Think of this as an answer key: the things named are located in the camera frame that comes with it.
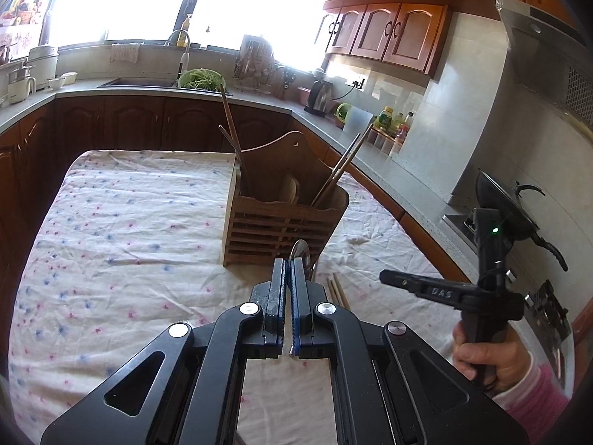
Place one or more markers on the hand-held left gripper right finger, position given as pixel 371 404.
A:
pixel 301 301

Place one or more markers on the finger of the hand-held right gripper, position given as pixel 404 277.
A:
pixel 426 287

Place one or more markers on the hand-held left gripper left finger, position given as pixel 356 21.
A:
pixel 278 296

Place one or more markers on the metal spoon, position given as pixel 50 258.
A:
pixel 300 250

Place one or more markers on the wooden utensil holder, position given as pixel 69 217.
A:
pixel 278 231

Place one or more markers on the wooden chopstick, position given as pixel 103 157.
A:
pixel 330 287
pixel 229 120
pixel 340 293
pixel 363 135

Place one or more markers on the person's right forearm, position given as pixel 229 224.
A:
pixel 537 403

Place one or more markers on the person's right hand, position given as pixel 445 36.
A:
pixel 516 357

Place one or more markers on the black wok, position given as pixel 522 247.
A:
pixel 500 199

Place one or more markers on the gas stove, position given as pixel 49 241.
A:
pixel 549 306

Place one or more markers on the grey kitchen countertop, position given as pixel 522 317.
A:
pixel 370 157

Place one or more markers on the red label sauce bottle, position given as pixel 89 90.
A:
pixel 403 129

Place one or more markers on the yellow-capped green bottle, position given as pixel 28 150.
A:
pixel 386 119

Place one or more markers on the white floral tablecloth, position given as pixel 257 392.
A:
pixel 116 241

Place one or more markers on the white plastic pitcher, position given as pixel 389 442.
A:
pixel 359 123

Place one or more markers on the green cup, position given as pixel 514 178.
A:
pixel 343 114

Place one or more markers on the steel range hood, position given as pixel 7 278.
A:
pixel 542 55

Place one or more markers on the small cup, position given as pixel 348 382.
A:
pixel 303 96

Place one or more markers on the steel electric kettle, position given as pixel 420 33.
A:
pixel 319 96

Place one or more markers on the knife and scissors holder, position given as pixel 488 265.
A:
pixel 287 79

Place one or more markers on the brown lower kitchen cabinets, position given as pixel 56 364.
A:
pixel 139 120

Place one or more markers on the brown kitchen cabinets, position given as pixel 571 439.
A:
pixel 407 32
pixel 139 120

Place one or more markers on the green colander with vegetables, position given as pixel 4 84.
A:
pixel 201 79

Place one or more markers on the brown upper kitchen cabinets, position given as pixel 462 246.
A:
pixel 407 32

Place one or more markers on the dish drying rack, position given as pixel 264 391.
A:
pixel 252 60

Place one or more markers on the chrome kitchen faucet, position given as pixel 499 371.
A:
pixel 183 62

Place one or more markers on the kitchen sink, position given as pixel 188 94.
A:
pixel 139 82

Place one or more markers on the small dark-capped bottle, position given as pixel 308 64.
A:
pixel 208 37

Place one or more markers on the dish soap bottle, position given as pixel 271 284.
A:
pixel 186 28

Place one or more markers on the white dish cloth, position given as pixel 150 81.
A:
pixel 125 52

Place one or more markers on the small white bowl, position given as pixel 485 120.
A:
pixel 56 83
pixel 69 77

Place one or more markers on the kitchen window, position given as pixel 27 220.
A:
pixel 139 0

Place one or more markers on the white electric cooker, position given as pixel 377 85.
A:
pixel 41 62

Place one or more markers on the wall socket with plug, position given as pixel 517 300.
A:
pixel 356 83

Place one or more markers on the tropical fruit wall poster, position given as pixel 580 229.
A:
pixel 23 9

